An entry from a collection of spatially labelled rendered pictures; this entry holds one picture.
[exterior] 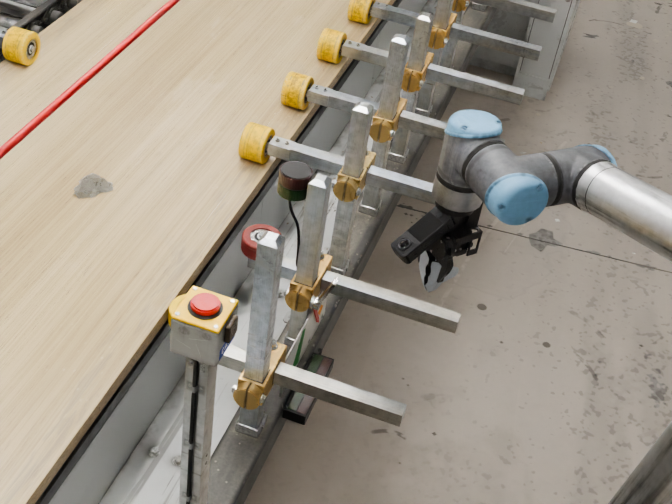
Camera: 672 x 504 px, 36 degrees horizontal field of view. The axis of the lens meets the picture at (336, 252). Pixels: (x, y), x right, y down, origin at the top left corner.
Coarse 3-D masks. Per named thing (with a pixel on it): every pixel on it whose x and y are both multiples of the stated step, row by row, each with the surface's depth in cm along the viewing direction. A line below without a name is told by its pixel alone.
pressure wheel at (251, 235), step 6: (246, 228) 202; (252, 228) 203; (258, 228) 203; (264, 228) 203; (270, 228) 203; (246, 234) 201; (252, 234) 202; (258, 234) 202; (246, 240) 200; (252, 240) 200; (258, 240) 201; (246, 246) 199; (252, 246) 198; (246, 252) 200; (252, 252) 199; (252, 258) 200
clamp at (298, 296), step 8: (328, 256) 205; (320, 264) 202; (328, 264) 203; (320, 272) 201; (320, 280) 200; (296, 288) 196; (304, 288) 196; (312, 288) 197; (320, 288) 202; (288, 296) 197; (296, 296) 196; (304, 296) 195; (312, 296) 197; (288, 304) 198; (296, 304) 198; (304, 304) 196
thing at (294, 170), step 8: (288, 168) 184; (296, 168) 184; (304, 168) 185; (288, 176) 182; (296, 176) 183; (304, 176) 183; (288, 200) 188; (304, 200) 186; (304, 208) 186; (296, 224) 191; (296, 256) 195; (296, 264) 196
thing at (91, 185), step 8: (88, 176) 208; (96, 176) 209; (80, 184) 205; (88, 184) 206; (96, 184) 206; (104, 184) 207; (112, 184) 209; (80, 192) 203; (88, 192) 205; (96, 192) 205; (104, 192) 206
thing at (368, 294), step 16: (288, 272) 203; (336, 288) 201; (352, 288) 200; (368, 288) 200; (368, 304) 201; (384, 304) 199; (400, 304) 198; (416, 304) 198; (432, 304) 199; (416, 320) 199; (432, 320) 198; (448, 320) 196
